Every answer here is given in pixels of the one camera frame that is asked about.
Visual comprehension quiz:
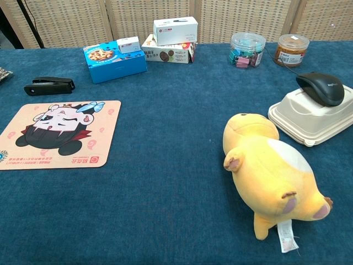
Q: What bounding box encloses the clear jar of brown food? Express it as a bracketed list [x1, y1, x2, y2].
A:
[274, 34, 310, 68]

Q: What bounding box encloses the woven folding screen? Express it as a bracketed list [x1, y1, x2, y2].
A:
[0, 0, 353, 50]

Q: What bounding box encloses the black stand pole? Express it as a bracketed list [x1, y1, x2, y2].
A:
[16, 0, 45, 49]

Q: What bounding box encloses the blue table cloth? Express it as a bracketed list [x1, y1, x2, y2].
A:
[0, 40, 353, 265]

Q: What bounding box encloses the clear jar of binder clips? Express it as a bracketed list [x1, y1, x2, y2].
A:
[228, 32, 266, 69]

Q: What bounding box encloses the black computer mouse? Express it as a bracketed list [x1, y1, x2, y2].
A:
[296, 71, 345, 108]

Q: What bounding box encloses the white chocolate cookie box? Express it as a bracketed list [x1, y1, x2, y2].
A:
[141, 34, 198, 64]

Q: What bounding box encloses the small white carton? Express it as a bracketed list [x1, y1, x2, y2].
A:
[116, 36, 141, 54]

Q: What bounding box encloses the black stapler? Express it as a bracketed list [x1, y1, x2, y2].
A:
[23, 77, 76, 97]

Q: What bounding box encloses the yellow plush toy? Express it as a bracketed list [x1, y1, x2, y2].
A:
[222, 113, 334, 253]

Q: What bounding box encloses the dark patterned pouch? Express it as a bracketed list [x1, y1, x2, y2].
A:
[0, 67, 14, 83]

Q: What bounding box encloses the blue cookie box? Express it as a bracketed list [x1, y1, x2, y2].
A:
[83, 40, 148, 84]

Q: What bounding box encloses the white takeout clamshell box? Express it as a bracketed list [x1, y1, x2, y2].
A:
[268, 84, 353, 147]

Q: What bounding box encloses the thin black cable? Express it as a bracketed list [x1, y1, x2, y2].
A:
[264, 44, 303, 77]

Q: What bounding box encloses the pink cartoon mouse pad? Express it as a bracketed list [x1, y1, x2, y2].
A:
[0, 100, 122, 171]

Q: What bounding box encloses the large white carton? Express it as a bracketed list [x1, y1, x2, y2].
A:
[153, 16, 199, 46]

